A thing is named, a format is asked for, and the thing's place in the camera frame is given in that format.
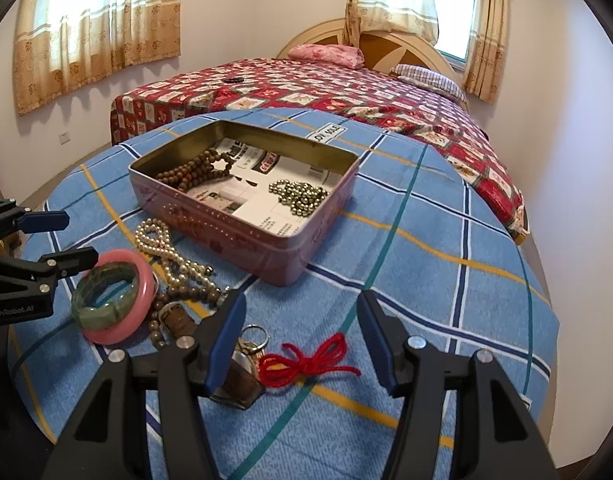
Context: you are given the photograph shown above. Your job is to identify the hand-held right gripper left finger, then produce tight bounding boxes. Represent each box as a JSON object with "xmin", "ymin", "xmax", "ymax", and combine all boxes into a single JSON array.
[{"xmin": 41, "ymin": 287, "xmax": 247, "ymax": 480}]

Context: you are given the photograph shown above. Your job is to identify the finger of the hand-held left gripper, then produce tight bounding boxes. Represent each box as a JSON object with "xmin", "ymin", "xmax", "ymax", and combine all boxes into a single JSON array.
[
  {"xmin": 0, "ymin": 199, "xmax": 70, "ymax": 243},
  {"xmin": 0, "ymin": 246, "xmax": 100, "ymax": 306}
]

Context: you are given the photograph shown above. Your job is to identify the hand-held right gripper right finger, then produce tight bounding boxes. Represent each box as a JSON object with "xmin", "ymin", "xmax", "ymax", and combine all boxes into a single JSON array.
[{"xmin": 357, "ymin": 290, "xmax": 559, "ymax": 480}]

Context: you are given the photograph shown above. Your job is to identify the brown leather strap watch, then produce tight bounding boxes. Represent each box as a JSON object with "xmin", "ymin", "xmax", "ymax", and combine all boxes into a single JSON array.
[{"xmin": 159, "ymin": 302, "xmax": 267, "ymax": 411}]

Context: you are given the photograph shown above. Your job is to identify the brown wooden bead bracelet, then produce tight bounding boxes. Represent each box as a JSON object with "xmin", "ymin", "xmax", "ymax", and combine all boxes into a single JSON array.
[
  {"xmin": 155, "ymin": 149, "xmax": 236, "ymax": 193},
  {"xmin": 146, "ymin": 280, "xmax": 232, "ymax": 351}
]

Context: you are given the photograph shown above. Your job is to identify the green jade bangle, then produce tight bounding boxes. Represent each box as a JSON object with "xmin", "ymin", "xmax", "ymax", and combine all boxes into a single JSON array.
[{"xmin": 70, "ymin": 265, "xmax": 140, "ymax": 331}]

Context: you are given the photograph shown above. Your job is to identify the pink bangle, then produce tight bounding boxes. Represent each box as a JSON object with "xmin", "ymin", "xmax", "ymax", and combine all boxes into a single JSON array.
[{"xmin": 81, "ymin": 248, "xmax": 160, "ymax": 346}]

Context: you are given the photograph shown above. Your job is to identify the pink metal tin box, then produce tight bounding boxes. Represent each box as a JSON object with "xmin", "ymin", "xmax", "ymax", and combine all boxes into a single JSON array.
[{"xmin": 128, "ymin": 120, "xmax": 361, "ymax": 287}]

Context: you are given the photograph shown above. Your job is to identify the blue plaid cloth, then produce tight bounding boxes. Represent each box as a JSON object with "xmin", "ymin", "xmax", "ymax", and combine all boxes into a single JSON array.
[{"xmin": 9, "ymin": 106, "xmax": 559, "ymax": 480}]

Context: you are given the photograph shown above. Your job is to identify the printed paper liner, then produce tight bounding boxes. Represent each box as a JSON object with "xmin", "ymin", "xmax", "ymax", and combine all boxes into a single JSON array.
[{"xmin": 186, "ymin": 137, "xmax": 337, "ymax": 236}]

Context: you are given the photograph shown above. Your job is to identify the wide beige patterned curtain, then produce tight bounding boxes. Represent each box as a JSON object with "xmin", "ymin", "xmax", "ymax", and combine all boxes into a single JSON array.
[{"xmin": 14, "ymin": 0, "xmax": 182, "ymax": 117}]

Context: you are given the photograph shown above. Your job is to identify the red patterned bedsheet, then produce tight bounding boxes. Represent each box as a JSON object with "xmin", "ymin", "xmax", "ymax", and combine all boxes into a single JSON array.
[{"xmin": 109, "ymin": 57, "xmax": 529, "ymax": 246}]

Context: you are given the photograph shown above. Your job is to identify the striped pillow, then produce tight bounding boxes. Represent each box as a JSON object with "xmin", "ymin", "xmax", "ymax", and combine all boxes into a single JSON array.
[{"xmin": 389, "ymin": 63, "xmax": 468, "ymax": 102}]

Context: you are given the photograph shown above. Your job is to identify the pink floral pillow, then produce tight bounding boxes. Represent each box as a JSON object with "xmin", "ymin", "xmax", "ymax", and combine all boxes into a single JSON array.
[{"xmin": 288, "ymin": 43, "xmax": 365, "ymax": 68}]

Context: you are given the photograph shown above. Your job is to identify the wooden headboard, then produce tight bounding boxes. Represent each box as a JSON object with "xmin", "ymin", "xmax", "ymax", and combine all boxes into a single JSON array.
[{"xmin": 276, "ymin": 17, "xmax": 469, "ymax": 106}]

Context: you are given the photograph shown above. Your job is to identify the narrow beige patterned curtain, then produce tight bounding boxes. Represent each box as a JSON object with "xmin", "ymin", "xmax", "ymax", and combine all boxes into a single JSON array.
[{"xmin": 462, "ymin": 0, "xmax": 512, "ymax": 106}]

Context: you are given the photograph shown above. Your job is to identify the window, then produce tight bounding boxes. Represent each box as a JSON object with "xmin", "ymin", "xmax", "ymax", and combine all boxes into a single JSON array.
[{"xmin": 431, "ymin": 0, "xmax": 479, "ymax": 63}]

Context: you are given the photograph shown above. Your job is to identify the short beige patterned curtain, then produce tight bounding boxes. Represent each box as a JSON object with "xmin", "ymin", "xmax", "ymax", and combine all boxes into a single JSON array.
[{"xmin": 342, "ymin": 0, "xmax": 439, "ymax": 47}]

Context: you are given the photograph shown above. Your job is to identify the small silver key ring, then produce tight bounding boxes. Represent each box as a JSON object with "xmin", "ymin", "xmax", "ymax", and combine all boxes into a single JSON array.
[{"xmin": 241, "ymin": 324, "xmax": 270, "ymax": 358}]

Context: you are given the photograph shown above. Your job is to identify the pearl necklace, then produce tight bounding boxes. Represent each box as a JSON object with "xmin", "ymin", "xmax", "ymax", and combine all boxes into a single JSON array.
[{"xmin": 135, "ymin": 218, "xmax": 217, "ymax": 288}]

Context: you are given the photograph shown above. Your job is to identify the metallic bead bracelet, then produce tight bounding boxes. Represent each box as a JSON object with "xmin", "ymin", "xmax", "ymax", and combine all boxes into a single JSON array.
[{"xmin": 268, "ymin": 178, "xmax": 330, "ymax": 218}]

